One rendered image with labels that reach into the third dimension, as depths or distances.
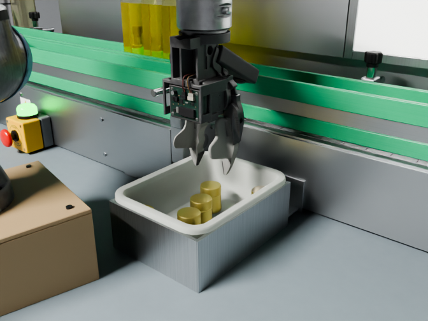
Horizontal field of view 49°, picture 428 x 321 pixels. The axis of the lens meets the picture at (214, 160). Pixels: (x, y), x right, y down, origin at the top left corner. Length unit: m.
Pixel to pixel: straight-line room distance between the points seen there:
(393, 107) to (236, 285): 0.33
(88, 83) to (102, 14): 0.42
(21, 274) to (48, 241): 0.05
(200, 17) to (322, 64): 0.40
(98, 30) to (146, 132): 0.61
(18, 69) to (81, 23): 0.74
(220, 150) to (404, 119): 0.26
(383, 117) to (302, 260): 0.24
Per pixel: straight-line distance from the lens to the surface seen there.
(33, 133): 1.10
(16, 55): 0.76
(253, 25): 1.01
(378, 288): 0.67
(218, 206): 0.76
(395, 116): 0.72
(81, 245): 0.63
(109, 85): 0.95
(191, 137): 0.73
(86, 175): 0.97
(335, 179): 0.77
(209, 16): 0.63
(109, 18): 1.37
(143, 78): 0.87
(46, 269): 0.63
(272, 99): 0.81
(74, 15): 1.50
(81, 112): 1.01
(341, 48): 0.91
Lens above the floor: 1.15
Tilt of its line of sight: 23 degrees down
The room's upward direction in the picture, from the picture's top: straight up
